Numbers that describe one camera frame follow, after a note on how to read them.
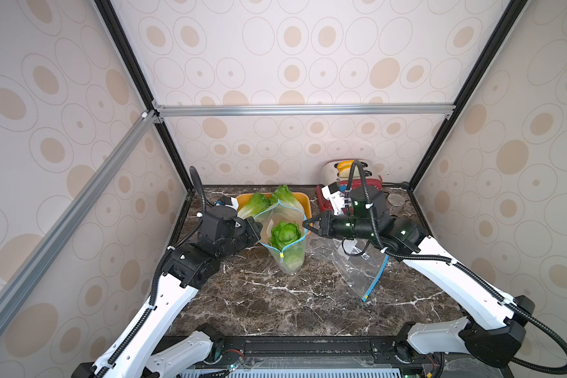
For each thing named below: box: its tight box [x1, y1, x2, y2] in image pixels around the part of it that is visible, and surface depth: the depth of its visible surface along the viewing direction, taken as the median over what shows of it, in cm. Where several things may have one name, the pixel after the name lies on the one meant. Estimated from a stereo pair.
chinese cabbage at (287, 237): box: [269, 221, 304, 271], surface depth 78 cm
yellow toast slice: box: [337, 159, 355, 175], surface depth 102 cm
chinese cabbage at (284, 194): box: [270, 184, 305, 215], surface depth 105 cm
